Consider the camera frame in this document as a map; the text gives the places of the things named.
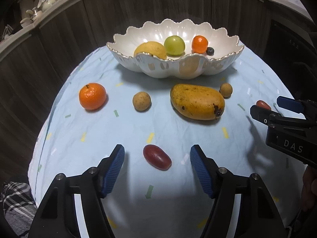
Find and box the red grape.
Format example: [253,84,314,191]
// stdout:
[143,145,172,171]
[256,100,271,110]

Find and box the brown longan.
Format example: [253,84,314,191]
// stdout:
[132,91,152,112]
[219,83,233,98]

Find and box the dark blueberry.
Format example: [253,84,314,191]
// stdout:
[206,47,214,56]

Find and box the small orange tangerine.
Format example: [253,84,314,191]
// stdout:
[192,36,208,54]

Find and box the person right hand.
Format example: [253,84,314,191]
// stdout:
[301,165,316,210]

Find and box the light blue patterned tablecloth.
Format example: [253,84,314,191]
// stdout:
[28,47,305,237]

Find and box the yellow mango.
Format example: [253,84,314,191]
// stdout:
[170,84,225,121]

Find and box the white scalloped ceramic bowl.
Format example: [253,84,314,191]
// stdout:
[107,19,244,79]

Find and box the large orange tangerine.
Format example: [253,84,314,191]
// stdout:
[78,83,107,111]

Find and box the plaid cloth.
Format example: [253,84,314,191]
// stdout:
[1,181,37,237]

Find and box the green round fruit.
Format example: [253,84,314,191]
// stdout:
[164,36,185,57]

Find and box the yellow lemon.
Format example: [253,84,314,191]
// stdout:
[134,41,167,60]

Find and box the white teapot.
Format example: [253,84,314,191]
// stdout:
[42,0,56,12]

